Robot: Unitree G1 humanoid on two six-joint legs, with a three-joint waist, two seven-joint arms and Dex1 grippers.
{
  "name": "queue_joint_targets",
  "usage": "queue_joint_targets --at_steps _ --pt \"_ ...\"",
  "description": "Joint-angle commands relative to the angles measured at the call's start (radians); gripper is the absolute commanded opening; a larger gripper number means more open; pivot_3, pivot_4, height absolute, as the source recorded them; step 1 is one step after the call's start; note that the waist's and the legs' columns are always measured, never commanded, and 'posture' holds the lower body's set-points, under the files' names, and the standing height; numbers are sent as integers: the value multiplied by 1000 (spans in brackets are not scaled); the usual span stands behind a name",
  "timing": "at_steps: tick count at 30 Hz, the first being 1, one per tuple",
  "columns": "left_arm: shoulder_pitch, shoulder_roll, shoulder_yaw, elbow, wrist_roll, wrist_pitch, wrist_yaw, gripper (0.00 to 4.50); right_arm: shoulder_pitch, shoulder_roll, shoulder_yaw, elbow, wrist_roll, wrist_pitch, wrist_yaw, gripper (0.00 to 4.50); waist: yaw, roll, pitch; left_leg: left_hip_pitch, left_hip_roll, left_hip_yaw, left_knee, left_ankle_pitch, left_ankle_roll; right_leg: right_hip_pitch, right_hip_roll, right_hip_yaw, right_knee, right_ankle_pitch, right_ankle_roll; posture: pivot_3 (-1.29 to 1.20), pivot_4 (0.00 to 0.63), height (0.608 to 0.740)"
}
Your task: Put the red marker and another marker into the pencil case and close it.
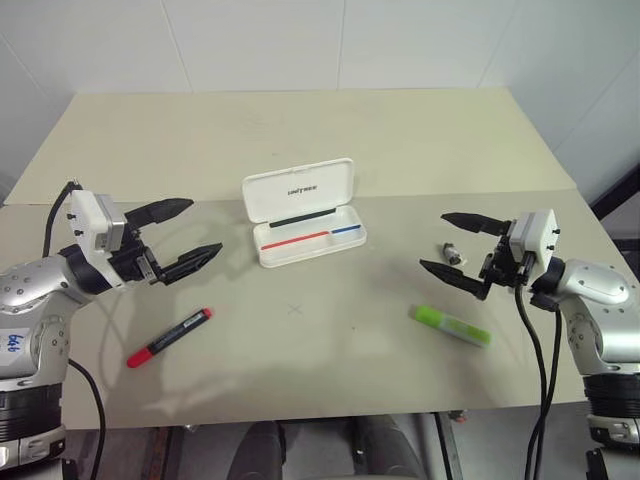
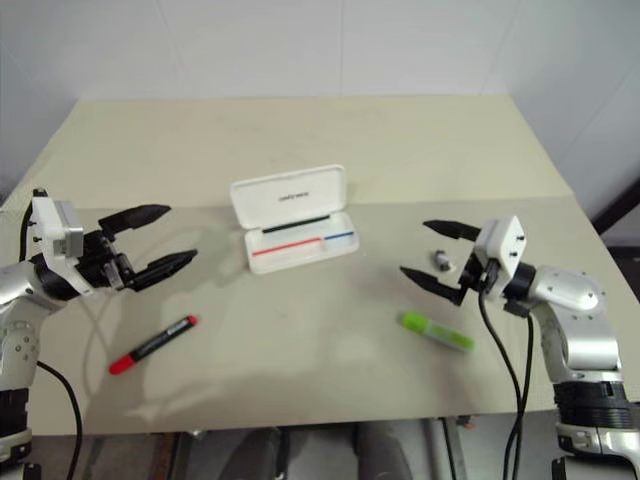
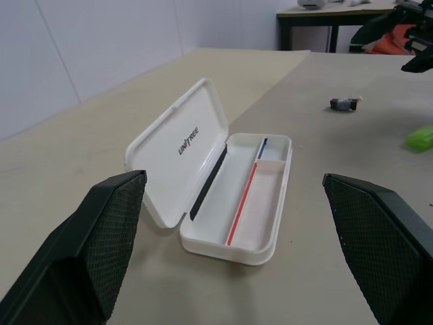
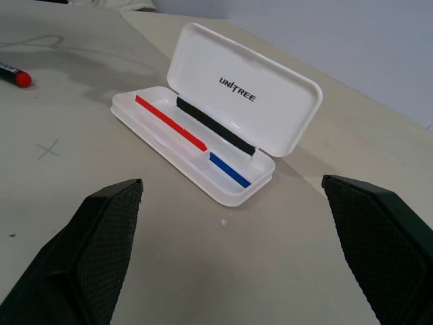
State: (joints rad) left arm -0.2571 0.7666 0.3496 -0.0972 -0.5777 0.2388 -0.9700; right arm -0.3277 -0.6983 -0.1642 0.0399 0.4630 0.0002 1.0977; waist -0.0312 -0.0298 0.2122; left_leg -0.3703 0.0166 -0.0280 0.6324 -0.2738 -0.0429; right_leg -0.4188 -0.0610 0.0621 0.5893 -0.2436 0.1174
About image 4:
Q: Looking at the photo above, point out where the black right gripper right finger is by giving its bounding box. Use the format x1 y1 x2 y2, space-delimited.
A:
321 174 433 325

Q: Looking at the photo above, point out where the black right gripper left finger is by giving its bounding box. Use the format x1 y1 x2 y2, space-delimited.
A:
0 178 144 325

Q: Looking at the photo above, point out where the white Unitree pencil case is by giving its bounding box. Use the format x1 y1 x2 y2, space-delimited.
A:
110 22 323 207

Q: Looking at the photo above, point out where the white crumpled cloth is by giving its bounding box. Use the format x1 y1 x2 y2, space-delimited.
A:
66 0 158 12

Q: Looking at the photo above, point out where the red-capped black marker pen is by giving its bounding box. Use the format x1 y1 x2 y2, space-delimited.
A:
0 62 32 87

